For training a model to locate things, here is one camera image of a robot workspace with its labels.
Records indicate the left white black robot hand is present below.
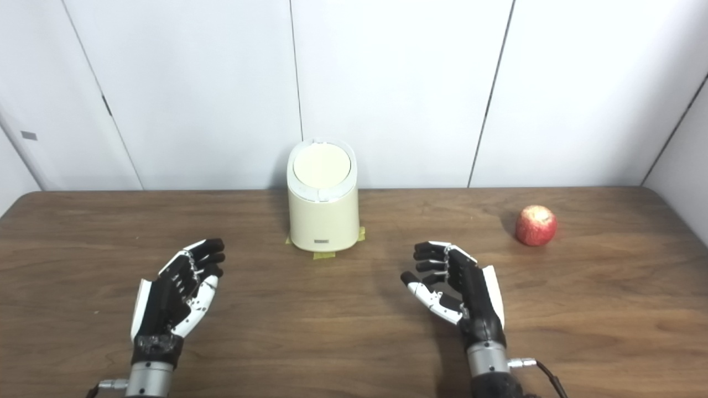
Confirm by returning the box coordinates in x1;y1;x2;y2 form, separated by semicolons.
130;238;226;366

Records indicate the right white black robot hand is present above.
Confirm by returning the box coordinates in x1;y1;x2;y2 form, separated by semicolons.
400;240;507;350

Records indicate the red apple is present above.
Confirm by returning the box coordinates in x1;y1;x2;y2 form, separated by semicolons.
516;205;558;247

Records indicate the cream round bin lid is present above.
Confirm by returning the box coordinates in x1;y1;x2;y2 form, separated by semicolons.
293;142;352;191

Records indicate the cream-colored round bin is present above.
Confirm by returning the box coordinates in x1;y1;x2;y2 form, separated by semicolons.
286;138;360;253

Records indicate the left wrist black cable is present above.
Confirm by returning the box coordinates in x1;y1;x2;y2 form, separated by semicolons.
86;379;129;398

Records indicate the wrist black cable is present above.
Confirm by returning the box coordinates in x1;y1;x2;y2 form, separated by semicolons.
86;379;129;398
508;358;570;398

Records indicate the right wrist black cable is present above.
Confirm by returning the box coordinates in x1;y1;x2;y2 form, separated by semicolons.
508;358;570;398

